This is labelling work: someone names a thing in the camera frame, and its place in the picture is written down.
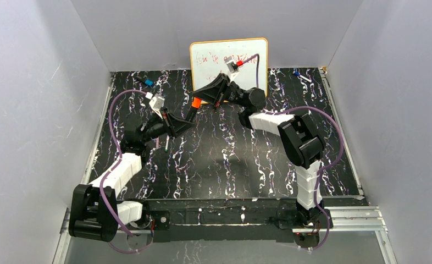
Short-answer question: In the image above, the orange highlighter cap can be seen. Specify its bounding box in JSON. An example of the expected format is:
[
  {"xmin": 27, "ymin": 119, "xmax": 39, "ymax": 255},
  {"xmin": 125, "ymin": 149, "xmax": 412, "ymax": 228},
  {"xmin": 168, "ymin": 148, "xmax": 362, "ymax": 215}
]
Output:
[{"xmin": 191, "ymin": 97, "xmax": 201, "ymax": 109}]

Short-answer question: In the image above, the black orange highlighter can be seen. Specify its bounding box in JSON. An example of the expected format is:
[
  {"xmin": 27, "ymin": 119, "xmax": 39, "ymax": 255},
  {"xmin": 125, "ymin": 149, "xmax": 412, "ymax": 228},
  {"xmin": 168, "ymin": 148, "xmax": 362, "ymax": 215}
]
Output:
[{"xmin": 186, "ymin": 107, "xmax": 197, "ymax": 122}]

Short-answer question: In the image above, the white green-tipped pen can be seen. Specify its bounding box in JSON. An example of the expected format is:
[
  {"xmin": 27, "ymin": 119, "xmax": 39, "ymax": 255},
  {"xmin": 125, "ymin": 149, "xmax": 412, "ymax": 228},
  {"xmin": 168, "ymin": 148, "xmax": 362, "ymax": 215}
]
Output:
[{"xmin": 165, "ymin": 135, "xmax": 170, "ymax": 152}]

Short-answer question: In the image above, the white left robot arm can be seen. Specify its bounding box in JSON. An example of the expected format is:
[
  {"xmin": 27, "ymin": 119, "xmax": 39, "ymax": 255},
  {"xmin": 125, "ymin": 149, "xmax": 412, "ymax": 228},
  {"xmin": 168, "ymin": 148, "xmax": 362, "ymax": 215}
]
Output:
[{"xmin": 68, "ymin": 107, "xmax": 198, "ymax": 242}]

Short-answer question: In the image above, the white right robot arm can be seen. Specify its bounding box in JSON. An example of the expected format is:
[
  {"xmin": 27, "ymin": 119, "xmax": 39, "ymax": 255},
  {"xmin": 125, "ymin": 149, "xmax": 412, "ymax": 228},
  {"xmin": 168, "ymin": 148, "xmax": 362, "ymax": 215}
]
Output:
[{"xmin": 193, "ymin": 73, "xmax": 325, "ymax": 226}]

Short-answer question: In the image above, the white blue pen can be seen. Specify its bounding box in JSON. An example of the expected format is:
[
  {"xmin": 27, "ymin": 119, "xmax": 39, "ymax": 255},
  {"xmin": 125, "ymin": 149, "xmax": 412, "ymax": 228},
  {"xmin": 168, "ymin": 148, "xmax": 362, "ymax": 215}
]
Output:
[{"xmin": 294, "ymin": 71, "xmax": 312, "ymax": 83}]

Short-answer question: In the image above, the orange framed whiteboard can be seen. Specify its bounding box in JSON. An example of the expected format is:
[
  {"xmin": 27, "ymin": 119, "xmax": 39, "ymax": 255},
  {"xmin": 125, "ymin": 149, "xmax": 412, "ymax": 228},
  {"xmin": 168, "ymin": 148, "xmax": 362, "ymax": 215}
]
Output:
[{"xmin": 190, "ymin": 37, "xmax": 268, "ymax": 94}]

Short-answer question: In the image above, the blue black marker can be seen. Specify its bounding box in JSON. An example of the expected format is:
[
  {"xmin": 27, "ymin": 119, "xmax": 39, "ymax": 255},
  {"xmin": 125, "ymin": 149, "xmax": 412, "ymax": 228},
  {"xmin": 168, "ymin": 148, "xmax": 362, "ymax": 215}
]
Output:
[{"xmin": 136, "ymin": 76, "xmax": 154, "ymax": 87}]

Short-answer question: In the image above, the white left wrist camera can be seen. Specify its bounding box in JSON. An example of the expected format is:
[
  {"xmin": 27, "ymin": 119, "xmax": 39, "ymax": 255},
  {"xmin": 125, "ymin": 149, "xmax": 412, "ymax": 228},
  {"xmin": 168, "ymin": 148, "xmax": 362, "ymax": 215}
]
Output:
[{"xmin": 148, "ymin": 94, "xmax": 165, "ymax": 119}]

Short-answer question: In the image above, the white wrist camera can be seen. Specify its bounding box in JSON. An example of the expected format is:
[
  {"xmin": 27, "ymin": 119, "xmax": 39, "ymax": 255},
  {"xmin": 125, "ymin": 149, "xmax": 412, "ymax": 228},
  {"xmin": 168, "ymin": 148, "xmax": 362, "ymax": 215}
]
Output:
[
  {"xmin": 224, "ymin": 57, "xmax": 240, "ymax": 81},
  {"xmin": 148, "ymin": 94, "xmax": 165, "ymax": 119}
]

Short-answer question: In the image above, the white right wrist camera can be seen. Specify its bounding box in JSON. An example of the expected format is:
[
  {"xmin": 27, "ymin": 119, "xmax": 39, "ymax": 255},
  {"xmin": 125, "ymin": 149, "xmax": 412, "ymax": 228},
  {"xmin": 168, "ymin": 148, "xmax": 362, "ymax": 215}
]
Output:
[{"xmin": 224, "ymin": 57, "xmax": 240, "ymax": 81}]

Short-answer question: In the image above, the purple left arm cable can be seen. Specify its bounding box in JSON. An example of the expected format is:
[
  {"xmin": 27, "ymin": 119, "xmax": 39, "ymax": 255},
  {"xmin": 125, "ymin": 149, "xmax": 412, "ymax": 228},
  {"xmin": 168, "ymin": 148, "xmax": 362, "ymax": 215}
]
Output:
[{"xmin": 98, "ymin": 89, "xmax": 155, "ymax": 255}]

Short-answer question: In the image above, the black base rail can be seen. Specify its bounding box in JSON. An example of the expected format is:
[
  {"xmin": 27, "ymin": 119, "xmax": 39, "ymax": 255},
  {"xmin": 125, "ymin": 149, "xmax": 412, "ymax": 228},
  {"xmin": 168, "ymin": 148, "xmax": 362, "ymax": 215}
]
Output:
[{"xmin": 115, "ymin": 198, "xmax": 333, "ymax": 244}]

